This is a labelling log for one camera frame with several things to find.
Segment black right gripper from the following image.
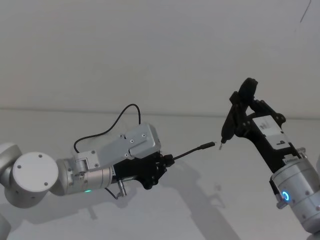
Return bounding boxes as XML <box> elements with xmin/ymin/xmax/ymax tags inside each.
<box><xmin>229</xmin><ymin>90</ymin><xmax>302</xmax><ymax>174</ymax></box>

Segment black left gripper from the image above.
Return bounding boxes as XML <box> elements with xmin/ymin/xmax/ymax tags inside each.
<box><xmin>112</xmin><ymin>151</ymin><xmax>174</xmax><ymax>191</ymax></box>

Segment black cord with plug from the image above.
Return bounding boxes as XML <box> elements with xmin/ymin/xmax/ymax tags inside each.
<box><xmin>162</xmin><ymin>141</ymin><xmax>217</xmax><ymax>166</ymax></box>

